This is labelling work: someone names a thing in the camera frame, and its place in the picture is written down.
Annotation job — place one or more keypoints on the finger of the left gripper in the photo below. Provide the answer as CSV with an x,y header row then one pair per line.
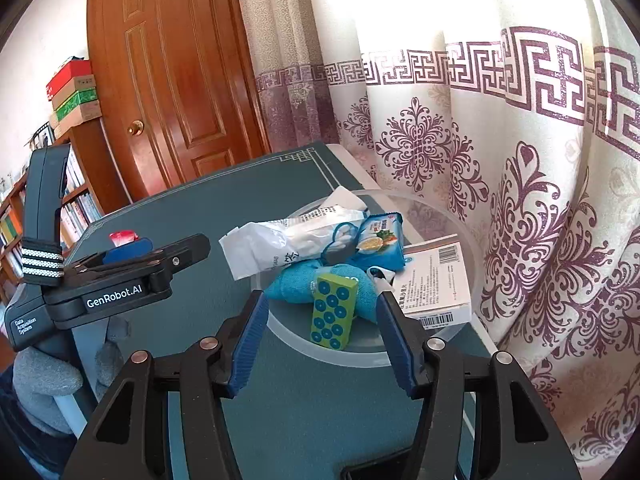
x,y
177,256
131,250

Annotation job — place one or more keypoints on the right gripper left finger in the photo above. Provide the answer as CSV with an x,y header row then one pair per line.
x,y
127,436

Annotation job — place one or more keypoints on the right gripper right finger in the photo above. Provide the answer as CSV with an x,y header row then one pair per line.
x,y
515,435

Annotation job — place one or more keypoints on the red white snack packet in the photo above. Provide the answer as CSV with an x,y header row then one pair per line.
x,y
123,237

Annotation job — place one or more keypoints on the white plastic refill bag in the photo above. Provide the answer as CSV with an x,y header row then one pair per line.
x,y
261,246

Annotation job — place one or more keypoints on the blue Curel cloth pouch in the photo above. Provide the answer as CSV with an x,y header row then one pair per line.
x,y
294,285

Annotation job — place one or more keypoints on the green blue dotted block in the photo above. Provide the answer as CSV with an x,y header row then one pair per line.
x,y
334,300

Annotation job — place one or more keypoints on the white medicine box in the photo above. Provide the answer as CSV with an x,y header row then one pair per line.
x,y
433,287

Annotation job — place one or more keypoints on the blue cracker pack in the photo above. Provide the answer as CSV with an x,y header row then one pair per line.
x,y
378,242

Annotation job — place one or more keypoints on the grey gloved left hand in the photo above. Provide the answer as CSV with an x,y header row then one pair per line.
x,y
38,379

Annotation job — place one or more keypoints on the brass door knob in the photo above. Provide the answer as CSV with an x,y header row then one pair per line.
x,y
136,128

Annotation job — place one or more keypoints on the stacked boxes on shelf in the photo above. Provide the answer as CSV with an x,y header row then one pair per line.
x,y
73,96

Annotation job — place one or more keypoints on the teal table mat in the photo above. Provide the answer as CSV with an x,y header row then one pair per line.
x,y
297,418

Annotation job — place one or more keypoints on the brown wooden door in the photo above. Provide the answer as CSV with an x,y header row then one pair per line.
x,y
182,67

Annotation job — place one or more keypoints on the clear plastic round bin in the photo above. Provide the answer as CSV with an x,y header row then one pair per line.
x,y
423,223

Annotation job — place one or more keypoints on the purple patterned curtain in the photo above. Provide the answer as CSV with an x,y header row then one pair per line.
x,y
520,117

